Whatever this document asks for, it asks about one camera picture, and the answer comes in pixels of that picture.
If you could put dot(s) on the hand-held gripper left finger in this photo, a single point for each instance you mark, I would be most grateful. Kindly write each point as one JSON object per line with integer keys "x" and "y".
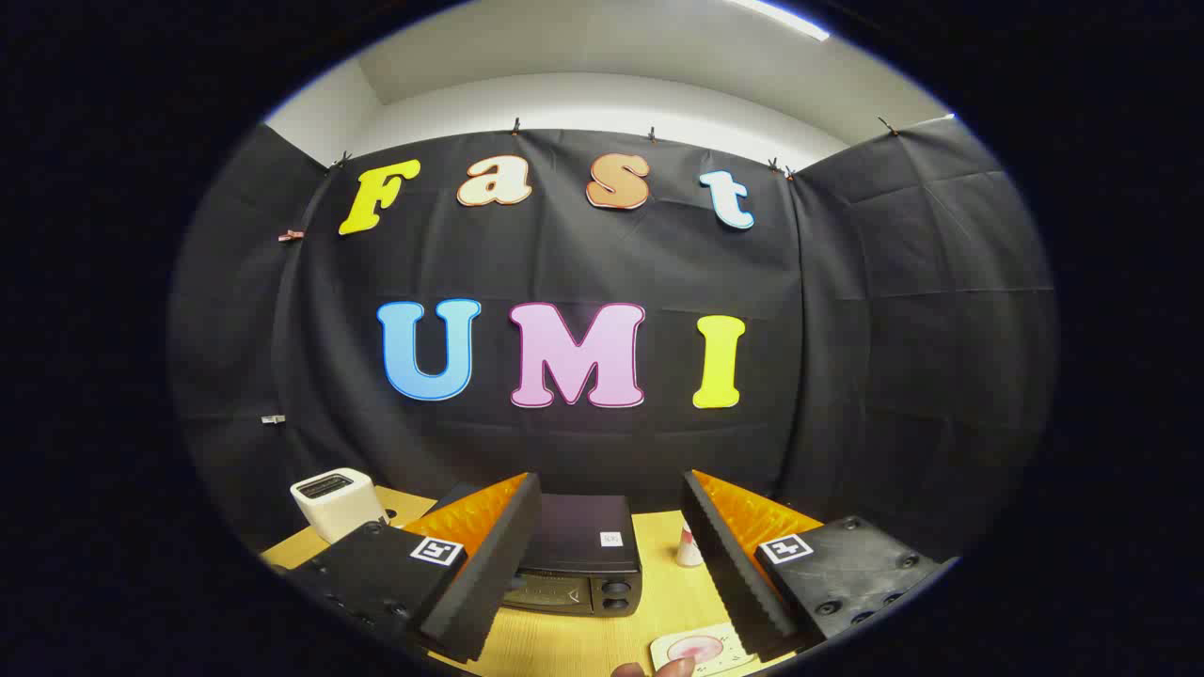
{"x": 489, "y": 564}

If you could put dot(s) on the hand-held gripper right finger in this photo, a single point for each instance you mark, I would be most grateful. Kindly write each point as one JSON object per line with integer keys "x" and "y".
{"x": 729, "y": 564}

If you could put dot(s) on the glass toaster oven door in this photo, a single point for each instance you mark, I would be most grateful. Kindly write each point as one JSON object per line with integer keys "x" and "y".
{"x": 555, "y": 592}

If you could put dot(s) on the black toaster oven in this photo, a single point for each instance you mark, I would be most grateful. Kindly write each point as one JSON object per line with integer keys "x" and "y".
{"x": 574, "y": 531}

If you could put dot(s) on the pink ham slice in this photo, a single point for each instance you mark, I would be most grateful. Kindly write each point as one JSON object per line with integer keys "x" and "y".
{"x": 694, "y": 649}

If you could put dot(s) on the cream square plate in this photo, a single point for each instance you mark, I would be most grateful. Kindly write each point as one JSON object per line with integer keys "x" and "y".
{"x": 729, "y": 658}

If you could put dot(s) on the large black oven knob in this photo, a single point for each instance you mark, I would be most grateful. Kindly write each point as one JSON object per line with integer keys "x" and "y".
{"x": 616, "y": 588}

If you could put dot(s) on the small black oven knob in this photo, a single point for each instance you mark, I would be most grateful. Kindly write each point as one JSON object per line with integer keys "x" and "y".
{"x": 616, "y": 604}

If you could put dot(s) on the cream white toaster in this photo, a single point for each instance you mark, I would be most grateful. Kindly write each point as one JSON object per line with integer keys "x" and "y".
{"x": 334, "y": 508}

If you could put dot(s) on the white bottle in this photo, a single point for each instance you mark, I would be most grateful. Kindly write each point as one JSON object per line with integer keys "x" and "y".
{"x": 689, "y": 553}

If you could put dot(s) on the black backdrop cloth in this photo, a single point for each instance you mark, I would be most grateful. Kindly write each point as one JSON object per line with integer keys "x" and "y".
{"x": 847, "y": 329}

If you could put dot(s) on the red clip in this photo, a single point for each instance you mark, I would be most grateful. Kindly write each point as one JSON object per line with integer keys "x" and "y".
{"x": 291, "y": 235}

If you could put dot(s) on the row of black cloth clips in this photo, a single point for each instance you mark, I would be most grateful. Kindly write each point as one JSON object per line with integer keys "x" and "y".
{"x": 515, "y": 125}

